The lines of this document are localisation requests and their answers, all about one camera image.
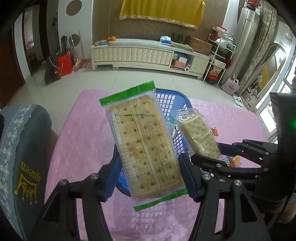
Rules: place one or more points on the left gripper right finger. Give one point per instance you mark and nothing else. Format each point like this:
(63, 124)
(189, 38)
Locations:
(226, 212)

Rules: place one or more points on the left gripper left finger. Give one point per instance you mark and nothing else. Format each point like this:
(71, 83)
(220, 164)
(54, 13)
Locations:
(58, 217)

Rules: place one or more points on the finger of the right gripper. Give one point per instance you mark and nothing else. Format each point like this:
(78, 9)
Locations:
(221, 169)
(249, 148)

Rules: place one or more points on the orange cartoon snack bar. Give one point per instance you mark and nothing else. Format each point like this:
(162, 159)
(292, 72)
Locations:
(215, 131)

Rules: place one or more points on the clear soda cracker pack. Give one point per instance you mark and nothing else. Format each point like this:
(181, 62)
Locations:
(197, 133)

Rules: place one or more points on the green-edged cracker pack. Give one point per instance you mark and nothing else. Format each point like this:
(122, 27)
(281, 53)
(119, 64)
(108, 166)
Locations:
(143, 145)

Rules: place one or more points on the red noodle snack bag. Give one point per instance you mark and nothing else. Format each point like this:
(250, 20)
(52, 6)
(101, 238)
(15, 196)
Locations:
(234, 162)

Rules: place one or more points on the right hand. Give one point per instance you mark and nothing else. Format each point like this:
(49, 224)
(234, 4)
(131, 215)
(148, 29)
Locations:
(289, 211)

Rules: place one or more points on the white slippers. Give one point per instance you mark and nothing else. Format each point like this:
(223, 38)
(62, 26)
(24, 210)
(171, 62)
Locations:
(237, 100)

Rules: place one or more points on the pink shopping bag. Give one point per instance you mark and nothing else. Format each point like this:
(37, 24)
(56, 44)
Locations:
(231, 85)

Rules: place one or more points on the blue plastic basket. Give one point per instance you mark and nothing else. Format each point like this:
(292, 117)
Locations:
(173, 129)

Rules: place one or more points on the pink quilted tablecloth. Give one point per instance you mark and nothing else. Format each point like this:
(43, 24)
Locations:
(150, 200)

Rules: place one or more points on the white metal shelf rack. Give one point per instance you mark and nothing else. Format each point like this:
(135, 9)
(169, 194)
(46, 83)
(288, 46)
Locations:
(221, 54)

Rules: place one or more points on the cardboard box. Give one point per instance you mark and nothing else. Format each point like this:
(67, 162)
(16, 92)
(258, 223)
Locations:
(200, 46)

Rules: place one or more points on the silver standing air conditioner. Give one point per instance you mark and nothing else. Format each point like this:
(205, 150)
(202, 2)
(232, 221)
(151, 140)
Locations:
(243, 39)

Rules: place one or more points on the patterned curtain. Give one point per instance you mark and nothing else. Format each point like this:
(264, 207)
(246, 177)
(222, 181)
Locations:
(263, 38)

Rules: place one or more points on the green folded towel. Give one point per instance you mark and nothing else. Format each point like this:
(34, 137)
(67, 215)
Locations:
(181, 46)

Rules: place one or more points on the cream tv cabinet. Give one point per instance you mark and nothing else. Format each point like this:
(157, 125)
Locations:
(149, 54)

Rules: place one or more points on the blue tissue box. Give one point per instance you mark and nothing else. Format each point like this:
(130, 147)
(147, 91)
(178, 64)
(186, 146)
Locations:
(165, 40)

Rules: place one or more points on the black bag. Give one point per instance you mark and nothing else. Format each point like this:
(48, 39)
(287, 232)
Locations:
(52, 68)

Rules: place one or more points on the yellow cloth over television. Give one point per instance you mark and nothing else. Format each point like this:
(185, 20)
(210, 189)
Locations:
(183, 13)

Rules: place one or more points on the oranges on blue plate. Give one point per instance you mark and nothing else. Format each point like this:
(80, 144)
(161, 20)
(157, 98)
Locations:
(105, 41)

